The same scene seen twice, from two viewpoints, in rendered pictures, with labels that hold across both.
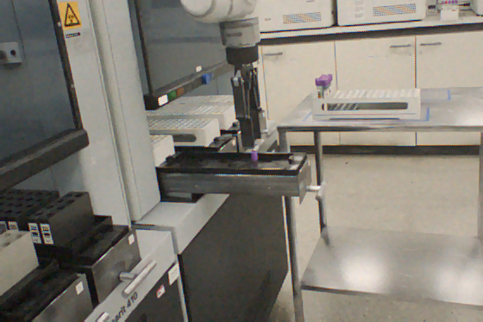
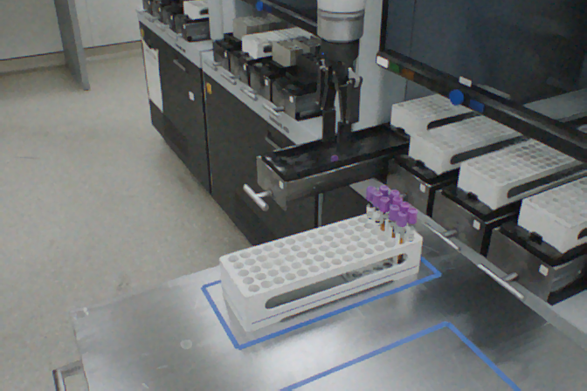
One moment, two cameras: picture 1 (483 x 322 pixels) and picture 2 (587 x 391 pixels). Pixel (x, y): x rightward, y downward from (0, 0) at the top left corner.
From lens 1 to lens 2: 2.03 m
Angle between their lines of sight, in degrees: 114
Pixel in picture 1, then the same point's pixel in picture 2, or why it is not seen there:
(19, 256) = (285, 55)
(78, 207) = (309, 66)
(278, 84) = not seen: outside the picture
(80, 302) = (265, 89)
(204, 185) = not seen: hidden behind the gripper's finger
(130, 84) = (371, 27)
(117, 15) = not seen: outside the picture
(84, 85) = not seen: hidden behind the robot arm
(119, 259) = (283, 99)
